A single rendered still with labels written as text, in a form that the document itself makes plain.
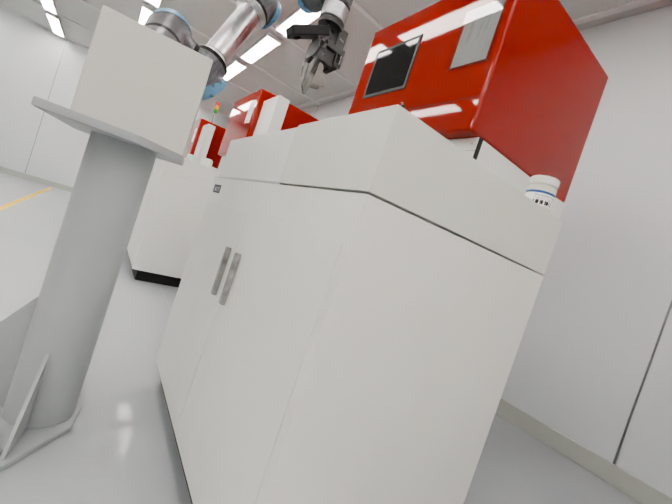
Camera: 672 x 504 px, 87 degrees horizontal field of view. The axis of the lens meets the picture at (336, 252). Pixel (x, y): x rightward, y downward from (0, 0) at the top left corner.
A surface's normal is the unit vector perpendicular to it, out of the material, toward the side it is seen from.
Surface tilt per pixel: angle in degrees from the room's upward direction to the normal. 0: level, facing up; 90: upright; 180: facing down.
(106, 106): 90
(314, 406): 90
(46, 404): 90
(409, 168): 90
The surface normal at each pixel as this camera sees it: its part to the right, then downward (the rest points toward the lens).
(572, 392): -0.78, -0.25
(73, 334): 0.72, 0.26
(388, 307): 0.54, 0.20
